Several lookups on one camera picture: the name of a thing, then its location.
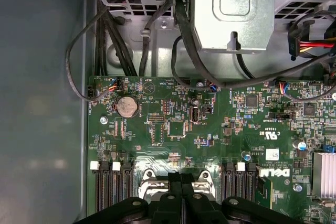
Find black connector red yellow wires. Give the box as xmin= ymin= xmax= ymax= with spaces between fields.
xmin=287 ymin=20 xmax=336 ymax=61

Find thin grey cable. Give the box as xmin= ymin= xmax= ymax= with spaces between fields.
xmin=65 ymin=5 xmax=120 ymax=103

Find metal socket cover frame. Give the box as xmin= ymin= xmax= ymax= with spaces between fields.
xmin=138 ymin=179 xmax=216 ymax=200

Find RAM slot black clips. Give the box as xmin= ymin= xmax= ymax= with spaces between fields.
xmin=245 ymin=161 xmax=257 ymax=202
xmin=222 ymin=161 xmax=234 ymax=201
xmin=100 ymin=160 xmax=114 ymax=211

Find silver sheet metal bracket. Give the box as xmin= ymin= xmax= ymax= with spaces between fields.
xmin=191 ymin=0 xmax=276 ymax=56

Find thick black sleeved cable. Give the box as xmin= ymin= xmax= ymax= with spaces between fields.
xmin=174 ymin=0 xmax=336 ymax=90

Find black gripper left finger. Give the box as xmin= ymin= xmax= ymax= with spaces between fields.
xmin=75 ymin=173 xmax=182 ymax=224

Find round coin cell battery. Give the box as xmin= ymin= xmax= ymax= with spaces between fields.
xmin=115 ymin=95 xmax=139 ymax=119

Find grey metal PC case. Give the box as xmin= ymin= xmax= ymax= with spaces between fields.
xmin=0 ymin=0 xmax=336 ymax=224

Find green Dell motherboard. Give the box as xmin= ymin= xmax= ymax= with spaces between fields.
xmin=86 ymin=75 xmax=336 ymax=224

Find internal USB port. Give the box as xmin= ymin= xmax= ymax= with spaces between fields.
xmin=188 ymin=105 xmax=202 ymax=125

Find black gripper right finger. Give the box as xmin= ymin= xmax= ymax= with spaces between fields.
xmin=181 ymin=173 xmax=297 ymax=224

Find CPU socket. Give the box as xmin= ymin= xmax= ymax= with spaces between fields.
xmin=135 ymin=168 xmax=220 ymax=205

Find silver finned heat sink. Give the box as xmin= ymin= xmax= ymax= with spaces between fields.
xmin=312 ymin=152 xmax=336 ymax=200

